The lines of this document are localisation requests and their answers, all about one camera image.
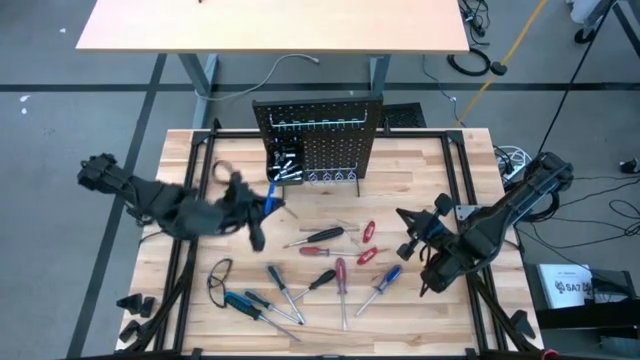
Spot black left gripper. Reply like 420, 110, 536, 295
218, 169, 287, 254

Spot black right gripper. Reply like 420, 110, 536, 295
396, 192, 457, 262

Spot black-handled flathead screwdriver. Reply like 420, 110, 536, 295
283, 226, 346, 249

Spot blue and black screwdriver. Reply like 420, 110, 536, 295
266, 264, 307, 326
224, 291, 302, 343

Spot black-handled Phillips screwdriver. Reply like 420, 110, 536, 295
291, 269, 338, 302

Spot dark-tipped nut driver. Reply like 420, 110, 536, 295
244, 290, 304, 326

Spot black plastic pegboard bin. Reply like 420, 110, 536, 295
266, 141, 306, 187

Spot black metal pegboard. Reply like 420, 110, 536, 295
251, 95, 385, 202

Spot black floor grate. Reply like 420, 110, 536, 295
382, 102, 428, 130

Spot black-framed safety glasses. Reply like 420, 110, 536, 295
206, 257, 234, 309

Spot white power strip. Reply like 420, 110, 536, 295
493, 144, 536, 184

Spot white printed booklet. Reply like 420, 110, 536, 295
536, 263, 595, 310

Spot light wooden desk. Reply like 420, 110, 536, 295
74, 0, 472, 130

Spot office chair base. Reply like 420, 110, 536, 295
567, 0, 640, 46

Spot short chrome hook rail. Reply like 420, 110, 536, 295
304, 162, 360, 186

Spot large red-handled flathead screwdriver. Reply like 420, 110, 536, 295
335, 257, 349, 332

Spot black table frame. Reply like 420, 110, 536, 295
115, 118, 546, 360

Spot grey floor cable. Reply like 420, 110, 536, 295
193, 52, 322, 103

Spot black coiled cable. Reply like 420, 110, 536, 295
446, 47, 492, 78

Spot black tangled floor cables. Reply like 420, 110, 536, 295
457, 0, 494, 39

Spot long black cable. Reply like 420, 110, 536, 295
537, 0, 619, 157

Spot yellow cord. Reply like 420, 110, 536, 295
455, 0, 550, 127

